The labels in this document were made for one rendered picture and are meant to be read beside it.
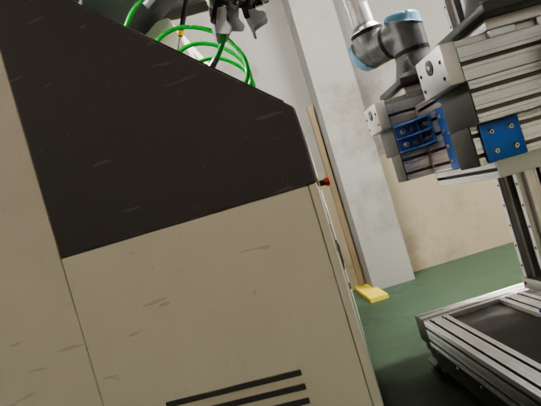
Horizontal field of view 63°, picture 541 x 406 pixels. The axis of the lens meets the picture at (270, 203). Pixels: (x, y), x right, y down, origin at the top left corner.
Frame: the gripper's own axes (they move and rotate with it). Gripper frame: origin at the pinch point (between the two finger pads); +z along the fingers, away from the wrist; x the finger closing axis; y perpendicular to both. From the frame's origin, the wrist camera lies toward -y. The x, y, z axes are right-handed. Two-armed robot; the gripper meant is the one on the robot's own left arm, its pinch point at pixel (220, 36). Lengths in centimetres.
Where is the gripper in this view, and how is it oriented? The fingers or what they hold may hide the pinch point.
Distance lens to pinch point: 121.8
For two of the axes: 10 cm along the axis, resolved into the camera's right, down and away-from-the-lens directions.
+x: 5.7, -4.0, 7.2
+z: -1.8, 7.9, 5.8
